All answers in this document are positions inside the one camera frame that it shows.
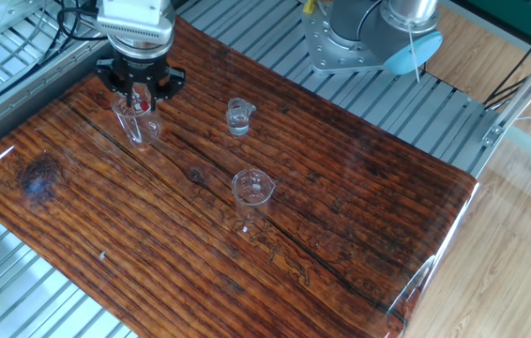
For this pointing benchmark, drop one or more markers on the small yellow tag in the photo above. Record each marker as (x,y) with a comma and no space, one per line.
(309,6)

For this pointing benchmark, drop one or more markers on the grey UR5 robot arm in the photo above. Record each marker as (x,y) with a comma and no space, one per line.
(378,33)

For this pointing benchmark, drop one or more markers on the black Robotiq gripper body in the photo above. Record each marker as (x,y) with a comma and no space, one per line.
(143,70)

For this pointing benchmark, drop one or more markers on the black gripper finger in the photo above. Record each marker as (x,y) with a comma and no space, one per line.
(174,82)
(110,72)

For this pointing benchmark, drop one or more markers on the glossy wood-pattern mat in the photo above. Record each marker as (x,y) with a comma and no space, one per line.
(200,235)

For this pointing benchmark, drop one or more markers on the silver wrist coupling flange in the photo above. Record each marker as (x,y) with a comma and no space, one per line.
(141,47)

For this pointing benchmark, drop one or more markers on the clear glass bottle stopper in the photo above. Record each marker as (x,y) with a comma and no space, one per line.
(252,108)

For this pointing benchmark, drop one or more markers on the grey metal table rail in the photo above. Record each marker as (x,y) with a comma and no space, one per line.
(12,110)

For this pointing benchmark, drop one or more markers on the white zip tie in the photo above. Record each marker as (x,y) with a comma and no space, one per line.
(414,51)

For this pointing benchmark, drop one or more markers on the tall clear glass beaker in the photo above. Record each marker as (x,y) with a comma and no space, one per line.
(146,131)

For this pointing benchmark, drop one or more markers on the small glass reagent bottle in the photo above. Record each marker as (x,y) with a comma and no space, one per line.
(237,124)

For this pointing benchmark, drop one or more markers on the aluminium frame post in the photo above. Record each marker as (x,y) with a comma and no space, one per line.
(523,89)

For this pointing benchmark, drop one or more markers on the small clear glass beaker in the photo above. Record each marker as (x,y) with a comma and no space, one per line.
(251,197)

